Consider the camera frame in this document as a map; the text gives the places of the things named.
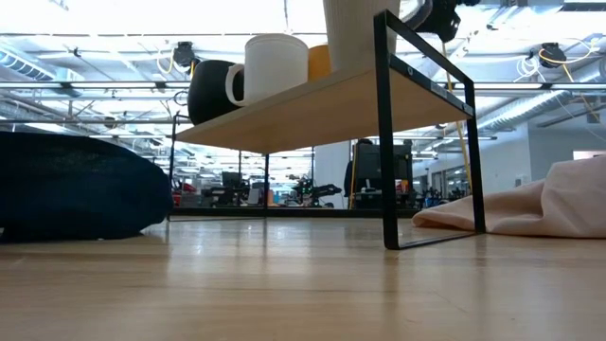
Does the yellow cable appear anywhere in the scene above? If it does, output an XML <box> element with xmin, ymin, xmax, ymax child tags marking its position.
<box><xmin>441</xmin><ymin>41</ymin><xmax>474</xmax><ymax>193</ymax></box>

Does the navy blue cloth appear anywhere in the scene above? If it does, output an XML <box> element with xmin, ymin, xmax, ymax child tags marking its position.
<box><xmin>0</xmin><ymin>131</ymin><xmax>175</xmax><ymax>244</ymax></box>

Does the beige ribbed paper cup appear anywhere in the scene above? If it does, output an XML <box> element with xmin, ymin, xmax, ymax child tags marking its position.
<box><xmin>322</xmin><ymin>0</ymin><xmax>401</xmax><ymax>74</ymax></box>

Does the black mug yellow inside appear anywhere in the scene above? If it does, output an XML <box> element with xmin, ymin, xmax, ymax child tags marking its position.
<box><xmin>187</xmin><ymin>59</ymin><xmax>245</xmax><ymax>127</ymax></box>

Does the pink cloth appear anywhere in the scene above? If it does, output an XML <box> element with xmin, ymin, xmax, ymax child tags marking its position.
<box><xmin>410</xmin><ymin>154</ymin><xmax>606</xmax><ymax>240</ymax></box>

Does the black metal table frame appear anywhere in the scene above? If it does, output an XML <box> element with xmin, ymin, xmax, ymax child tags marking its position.
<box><xmin>168</xmin><ymin>206</ymin><xmax>420</xmax><ymax>220</ymax></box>

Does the yellow plastic cup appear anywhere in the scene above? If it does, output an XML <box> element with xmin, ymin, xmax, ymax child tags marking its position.
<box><xmin>306</xmin><ymin>44</ymin><xmax>333</xmax><ymax>83</ymax></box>

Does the white ceramic mug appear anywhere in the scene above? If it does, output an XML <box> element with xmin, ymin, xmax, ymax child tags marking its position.
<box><xmin>223</xmin><ymin>32</ymin><xmax>311</xmax><ymax>108</ymax></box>

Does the black ceiling cable reel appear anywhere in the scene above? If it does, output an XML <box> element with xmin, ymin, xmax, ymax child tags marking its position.
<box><xmin>171</xmin><ymin>41</ymin><xmax>198</xmax><ymax>69</ymax></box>
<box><xmin>538</xmin><ymin>41</ymin><xmax>568</xmax><ymax>69</ymax></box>

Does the wooden shelf black metal frame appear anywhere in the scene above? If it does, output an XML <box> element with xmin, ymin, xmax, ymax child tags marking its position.
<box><xmin>167</xmin><ymin>9</ymin><xmax>488</xmax><ymax>251</ymax></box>

